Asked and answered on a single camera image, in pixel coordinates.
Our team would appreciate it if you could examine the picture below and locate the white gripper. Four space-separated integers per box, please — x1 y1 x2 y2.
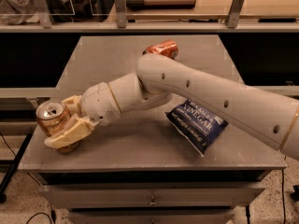
44 82 121 149

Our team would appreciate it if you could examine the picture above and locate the gold orange soda can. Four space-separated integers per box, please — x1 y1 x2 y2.
36 100 78 154

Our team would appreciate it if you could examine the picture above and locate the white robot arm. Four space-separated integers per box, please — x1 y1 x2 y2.
45 54 299 160

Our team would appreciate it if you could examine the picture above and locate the red soda can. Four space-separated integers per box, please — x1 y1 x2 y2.
142 39 178 59

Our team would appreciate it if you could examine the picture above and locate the grey metal drawer cabinet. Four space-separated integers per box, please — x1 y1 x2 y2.
40 182 264 224

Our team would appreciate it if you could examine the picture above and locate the black stand leg left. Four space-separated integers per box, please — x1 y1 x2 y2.
0 133 33 203

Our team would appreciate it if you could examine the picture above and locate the blue potato chips bag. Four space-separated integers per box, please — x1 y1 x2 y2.
165 100 228 157

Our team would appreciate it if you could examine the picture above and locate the grey cloth behind glass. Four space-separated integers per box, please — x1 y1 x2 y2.
0 0 73 25

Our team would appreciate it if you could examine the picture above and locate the metal bracket left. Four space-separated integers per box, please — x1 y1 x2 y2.
33 0 53 28

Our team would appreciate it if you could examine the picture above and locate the black cable bottom left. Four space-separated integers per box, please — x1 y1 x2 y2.
24 203 57 224

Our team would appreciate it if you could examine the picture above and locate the black cable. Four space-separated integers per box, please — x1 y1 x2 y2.
24 203 57 224
280 156 288 224

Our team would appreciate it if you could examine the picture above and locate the metal bracket middle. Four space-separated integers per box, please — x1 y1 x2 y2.
114 0 127 28

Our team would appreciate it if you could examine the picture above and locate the black cable right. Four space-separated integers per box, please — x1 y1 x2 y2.
280 156 288 224

